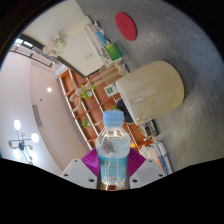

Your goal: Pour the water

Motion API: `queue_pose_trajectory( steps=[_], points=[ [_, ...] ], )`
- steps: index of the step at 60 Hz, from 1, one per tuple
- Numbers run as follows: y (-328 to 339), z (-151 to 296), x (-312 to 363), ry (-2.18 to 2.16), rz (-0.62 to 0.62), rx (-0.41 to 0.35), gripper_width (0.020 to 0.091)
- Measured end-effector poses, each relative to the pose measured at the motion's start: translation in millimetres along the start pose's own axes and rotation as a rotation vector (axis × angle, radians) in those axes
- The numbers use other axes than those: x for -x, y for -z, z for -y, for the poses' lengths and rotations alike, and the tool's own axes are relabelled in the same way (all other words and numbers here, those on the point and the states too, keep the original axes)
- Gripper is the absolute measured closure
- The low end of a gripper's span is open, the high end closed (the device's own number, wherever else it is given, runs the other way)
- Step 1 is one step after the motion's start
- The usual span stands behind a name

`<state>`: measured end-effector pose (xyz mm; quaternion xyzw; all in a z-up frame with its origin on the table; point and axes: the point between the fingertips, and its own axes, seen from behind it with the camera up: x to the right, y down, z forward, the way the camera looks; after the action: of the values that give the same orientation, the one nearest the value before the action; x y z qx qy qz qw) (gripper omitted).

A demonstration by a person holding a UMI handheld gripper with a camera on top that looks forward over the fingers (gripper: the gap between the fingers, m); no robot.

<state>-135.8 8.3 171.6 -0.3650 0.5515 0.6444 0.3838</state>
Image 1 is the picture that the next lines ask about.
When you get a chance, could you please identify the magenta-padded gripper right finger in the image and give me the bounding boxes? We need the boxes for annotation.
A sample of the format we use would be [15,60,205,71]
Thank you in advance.
[125,147,166,190]

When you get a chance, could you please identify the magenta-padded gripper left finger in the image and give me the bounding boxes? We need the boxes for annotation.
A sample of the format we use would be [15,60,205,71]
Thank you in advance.
[59,148,101,190]

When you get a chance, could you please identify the clear blue-capped water bottle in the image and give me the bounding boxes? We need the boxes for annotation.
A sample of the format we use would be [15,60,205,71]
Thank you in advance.
[95,110,132,191]

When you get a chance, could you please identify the stack of colourful books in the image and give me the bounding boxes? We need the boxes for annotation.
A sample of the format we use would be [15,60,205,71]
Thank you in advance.
[138,139,174,176]

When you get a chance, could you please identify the stack of dark books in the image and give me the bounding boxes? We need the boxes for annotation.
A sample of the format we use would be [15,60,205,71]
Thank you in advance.
[138,119,161,138]

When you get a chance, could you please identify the ceiling lamp with round bulbs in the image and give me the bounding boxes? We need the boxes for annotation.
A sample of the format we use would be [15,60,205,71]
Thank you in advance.
[8,119,41,166]

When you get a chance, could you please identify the wooden shelf unit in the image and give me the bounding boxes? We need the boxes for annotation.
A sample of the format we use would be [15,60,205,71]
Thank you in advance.
[59,68,158,151]

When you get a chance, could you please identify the ceiling air vent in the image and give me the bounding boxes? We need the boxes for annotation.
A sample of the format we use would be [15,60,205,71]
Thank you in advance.
[32,104,43,127]

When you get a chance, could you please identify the cream cup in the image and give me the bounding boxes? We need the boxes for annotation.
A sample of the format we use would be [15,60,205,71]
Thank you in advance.
[114,59,185,126]

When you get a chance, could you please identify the tall green-white carton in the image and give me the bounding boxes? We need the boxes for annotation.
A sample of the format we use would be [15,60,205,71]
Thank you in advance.
[103,83,118,98]

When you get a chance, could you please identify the window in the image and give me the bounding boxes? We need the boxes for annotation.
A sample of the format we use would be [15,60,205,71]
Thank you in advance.
[14,38,34,49]

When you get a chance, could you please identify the flat round red coaster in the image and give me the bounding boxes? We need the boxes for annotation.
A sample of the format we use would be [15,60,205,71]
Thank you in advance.
[115,12,138,42]

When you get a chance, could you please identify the white wall socket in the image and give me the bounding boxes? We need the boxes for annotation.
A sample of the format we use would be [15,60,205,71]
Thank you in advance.
[83,52,94,62]

